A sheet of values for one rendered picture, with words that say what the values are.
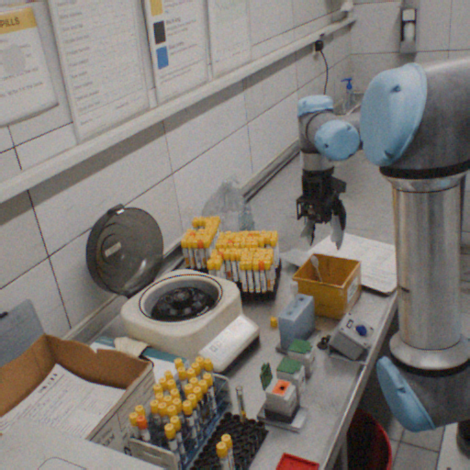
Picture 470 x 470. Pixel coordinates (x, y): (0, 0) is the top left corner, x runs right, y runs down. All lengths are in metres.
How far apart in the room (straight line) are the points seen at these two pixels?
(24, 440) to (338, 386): 0.65
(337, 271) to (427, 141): 0.80
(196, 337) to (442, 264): 0.60
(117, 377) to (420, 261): 0.67
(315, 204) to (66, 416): 0.67
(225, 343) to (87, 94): 0.66
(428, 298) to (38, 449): 0.54
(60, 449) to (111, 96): 0.91
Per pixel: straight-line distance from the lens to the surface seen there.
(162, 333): 1.20
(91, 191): 1.38
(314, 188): 1.22
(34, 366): 1.25
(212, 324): 1.22
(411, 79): 0.70
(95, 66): 1.38
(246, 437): 1.07
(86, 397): 1.18
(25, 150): 1.24
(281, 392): 1.07
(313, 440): 1.09
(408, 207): 0.74
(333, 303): 1.34
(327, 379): 1.20
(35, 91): 1.26
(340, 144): 1.06
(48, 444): 0.76
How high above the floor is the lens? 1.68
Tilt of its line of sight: 27 degrees down
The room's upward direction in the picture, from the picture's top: 7 degrees counter-clockwise
